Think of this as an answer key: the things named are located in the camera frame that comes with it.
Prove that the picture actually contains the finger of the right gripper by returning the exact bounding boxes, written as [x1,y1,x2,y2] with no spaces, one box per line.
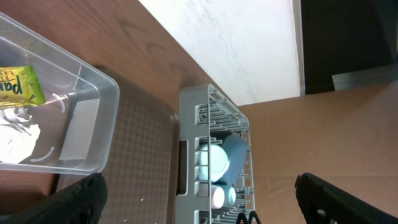
[236,210,261,224]

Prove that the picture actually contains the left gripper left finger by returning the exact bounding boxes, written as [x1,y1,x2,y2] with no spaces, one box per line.
[1,173,108,224]

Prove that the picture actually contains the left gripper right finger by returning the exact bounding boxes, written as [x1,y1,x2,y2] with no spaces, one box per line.
[295,173,397,224]

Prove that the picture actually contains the light blue cup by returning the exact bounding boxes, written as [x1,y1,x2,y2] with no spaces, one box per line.
[221,185,236,207]

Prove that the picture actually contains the light blue bowl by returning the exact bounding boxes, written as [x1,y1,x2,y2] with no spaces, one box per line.
[198,144,229,183]

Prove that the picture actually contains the dark blue plate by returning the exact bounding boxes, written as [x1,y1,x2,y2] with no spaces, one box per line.
[216,134,248,185]

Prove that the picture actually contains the white napkin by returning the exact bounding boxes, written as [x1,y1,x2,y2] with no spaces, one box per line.
[1,107,40,164]

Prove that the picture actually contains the green snack wrapper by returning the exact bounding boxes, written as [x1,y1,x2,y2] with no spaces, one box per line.
[1,65,46,109]

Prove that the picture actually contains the pink cup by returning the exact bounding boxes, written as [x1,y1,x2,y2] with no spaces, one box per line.
[198,184,225,209]

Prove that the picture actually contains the grey dishwasher rack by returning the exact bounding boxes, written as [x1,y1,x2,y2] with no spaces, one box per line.
[175,84,256,223]

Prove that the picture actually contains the brown serving tray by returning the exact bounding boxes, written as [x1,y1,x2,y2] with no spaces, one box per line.
[55,65,181,224]

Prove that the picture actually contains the clear plastic bin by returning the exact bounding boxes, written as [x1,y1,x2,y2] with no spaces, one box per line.
[1,14,120,175]

